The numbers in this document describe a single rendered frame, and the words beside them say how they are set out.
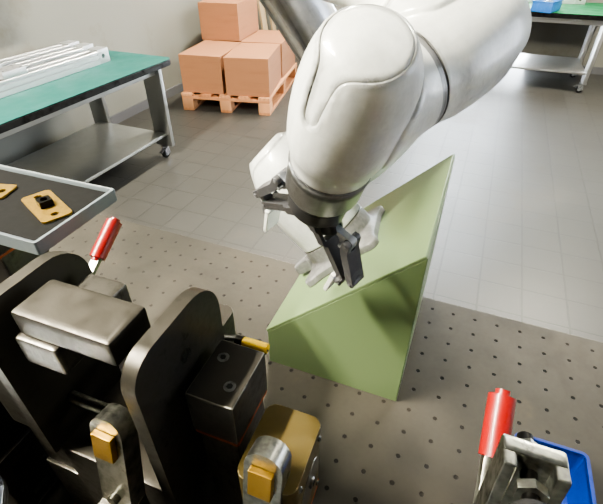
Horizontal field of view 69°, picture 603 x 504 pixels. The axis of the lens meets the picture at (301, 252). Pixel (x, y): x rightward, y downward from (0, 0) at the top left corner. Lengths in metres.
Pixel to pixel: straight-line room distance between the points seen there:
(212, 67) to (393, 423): 3.84
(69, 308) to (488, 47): 0.44
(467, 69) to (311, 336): 0.58
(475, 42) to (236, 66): 3.88
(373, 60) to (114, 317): 0.29
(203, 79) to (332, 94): 4.12
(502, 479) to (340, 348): 0.59
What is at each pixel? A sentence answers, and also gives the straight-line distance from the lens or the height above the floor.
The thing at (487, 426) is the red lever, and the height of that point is 1.13.
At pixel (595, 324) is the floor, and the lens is 2.41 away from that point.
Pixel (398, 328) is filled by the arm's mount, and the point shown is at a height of 0.90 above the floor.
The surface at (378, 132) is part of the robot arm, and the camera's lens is 0.36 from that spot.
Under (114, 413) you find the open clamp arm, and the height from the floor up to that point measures 1.10.
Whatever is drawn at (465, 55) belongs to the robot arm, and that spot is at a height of 1.37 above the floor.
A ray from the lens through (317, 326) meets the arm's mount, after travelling 0.84.
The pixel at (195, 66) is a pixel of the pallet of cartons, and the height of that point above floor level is 0.40.
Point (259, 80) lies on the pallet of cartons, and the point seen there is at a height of 0.31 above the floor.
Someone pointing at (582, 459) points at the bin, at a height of 0.78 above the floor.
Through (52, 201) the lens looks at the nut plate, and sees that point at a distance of 0.66.
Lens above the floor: 1.46
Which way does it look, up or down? 37 degrees down
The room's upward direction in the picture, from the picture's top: straight up
